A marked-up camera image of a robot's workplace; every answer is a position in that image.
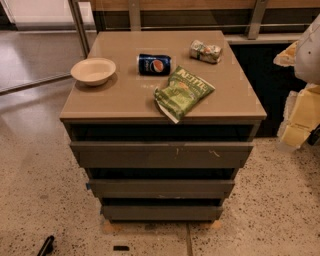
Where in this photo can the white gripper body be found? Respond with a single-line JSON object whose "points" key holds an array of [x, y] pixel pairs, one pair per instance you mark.
{"points": [[309, 56]]}

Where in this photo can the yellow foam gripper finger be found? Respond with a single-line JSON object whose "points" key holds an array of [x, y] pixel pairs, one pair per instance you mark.
{"points": [[301, 116], [286, 58]]}

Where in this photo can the grey drawer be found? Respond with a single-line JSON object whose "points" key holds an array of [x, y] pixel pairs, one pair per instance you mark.
{"points": [[162, 213], [161, 189], [164, 155]]}

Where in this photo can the grey drawer cabinet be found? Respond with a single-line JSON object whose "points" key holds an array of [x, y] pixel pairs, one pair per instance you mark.
{"points": [[124, 109]]}

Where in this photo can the grey bottom drawer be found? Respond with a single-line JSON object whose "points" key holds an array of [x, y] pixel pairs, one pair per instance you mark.
{"points": [[162, 213]]}

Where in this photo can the grey top drawer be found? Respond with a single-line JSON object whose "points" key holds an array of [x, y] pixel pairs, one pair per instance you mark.
{"points": [[164, 155]]}

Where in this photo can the dark object at right edge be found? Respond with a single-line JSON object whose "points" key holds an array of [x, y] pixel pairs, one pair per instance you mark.
{"points": [[314, 138]]}

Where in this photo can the white wrapped snack packet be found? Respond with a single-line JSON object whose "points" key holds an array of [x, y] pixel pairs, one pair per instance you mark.
{"points": [[206, 53]]}

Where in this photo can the green chip bag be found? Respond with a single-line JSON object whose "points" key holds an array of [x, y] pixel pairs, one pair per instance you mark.
{"points": [[183, 91]]}

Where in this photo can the blue pepsi can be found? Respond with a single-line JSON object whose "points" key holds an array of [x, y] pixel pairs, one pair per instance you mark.
{"points": [[154, 64]]}

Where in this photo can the cream white bowl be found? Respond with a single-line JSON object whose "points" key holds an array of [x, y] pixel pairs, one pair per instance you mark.
{"points": [[93, 71]]}

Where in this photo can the black object on floor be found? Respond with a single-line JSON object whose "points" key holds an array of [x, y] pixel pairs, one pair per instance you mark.
{"points": [[47, 246]]}

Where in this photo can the grey metal railing frame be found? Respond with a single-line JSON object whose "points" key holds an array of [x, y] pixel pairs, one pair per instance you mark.
{"points": [[242, 21]]}

